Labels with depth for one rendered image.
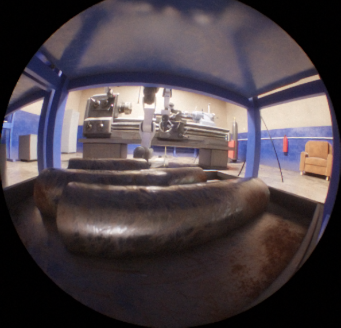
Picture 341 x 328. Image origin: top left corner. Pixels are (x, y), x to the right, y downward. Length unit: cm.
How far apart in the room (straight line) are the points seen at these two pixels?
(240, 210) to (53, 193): 24
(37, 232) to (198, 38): 50
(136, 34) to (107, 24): 9
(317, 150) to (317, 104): 141
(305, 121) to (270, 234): 425
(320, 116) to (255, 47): 398
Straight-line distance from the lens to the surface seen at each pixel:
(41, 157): 66
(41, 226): 19
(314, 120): 432
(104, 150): 202
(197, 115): 241
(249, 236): 17
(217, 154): 232
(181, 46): 41
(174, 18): 35
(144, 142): 137
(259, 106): 72
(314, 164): 337
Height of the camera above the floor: 35
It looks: 4 degrees down
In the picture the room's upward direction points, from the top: 3 degrees clockwise
